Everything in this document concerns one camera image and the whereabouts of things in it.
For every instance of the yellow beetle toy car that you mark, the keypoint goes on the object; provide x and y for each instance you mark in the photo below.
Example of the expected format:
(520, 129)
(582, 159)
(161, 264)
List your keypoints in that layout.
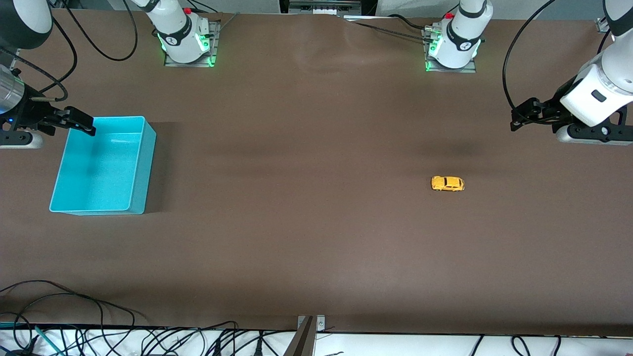
(447, 183)

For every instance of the brown table cover mat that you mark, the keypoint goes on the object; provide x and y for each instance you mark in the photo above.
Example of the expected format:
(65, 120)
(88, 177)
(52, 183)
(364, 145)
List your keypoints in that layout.
(316, 222)

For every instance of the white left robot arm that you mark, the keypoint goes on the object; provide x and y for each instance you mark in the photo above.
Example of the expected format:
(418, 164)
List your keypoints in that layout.
(462, 39)

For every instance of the aluminium frame profile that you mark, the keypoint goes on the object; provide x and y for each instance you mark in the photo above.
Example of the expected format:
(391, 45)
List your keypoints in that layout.
(602, 24)

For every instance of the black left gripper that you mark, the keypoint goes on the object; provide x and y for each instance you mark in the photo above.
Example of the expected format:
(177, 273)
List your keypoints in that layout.
(550, 108)

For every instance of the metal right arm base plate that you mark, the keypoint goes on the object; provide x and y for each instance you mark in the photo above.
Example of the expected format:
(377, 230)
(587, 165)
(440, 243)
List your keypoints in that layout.
(214, 44)

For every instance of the dark grey metal bar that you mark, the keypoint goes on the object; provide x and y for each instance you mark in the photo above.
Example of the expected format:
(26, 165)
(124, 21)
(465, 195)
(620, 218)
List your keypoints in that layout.
(301, 343)

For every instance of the cyan plastic bin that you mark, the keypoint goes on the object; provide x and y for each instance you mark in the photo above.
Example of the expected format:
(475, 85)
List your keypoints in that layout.
(99, 168)

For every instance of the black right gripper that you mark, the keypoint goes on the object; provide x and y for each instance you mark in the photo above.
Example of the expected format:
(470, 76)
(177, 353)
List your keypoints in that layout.
(33, 114)

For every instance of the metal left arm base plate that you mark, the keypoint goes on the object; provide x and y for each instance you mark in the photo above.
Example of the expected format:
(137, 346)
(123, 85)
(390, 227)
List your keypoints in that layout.
(467, 70)

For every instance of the black metal frame stand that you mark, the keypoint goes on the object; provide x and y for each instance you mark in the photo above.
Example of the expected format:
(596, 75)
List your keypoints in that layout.
(321, 6)

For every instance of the silver metal bracket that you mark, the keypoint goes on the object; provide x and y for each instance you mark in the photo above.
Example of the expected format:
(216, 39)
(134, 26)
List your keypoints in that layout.
(321, 324)

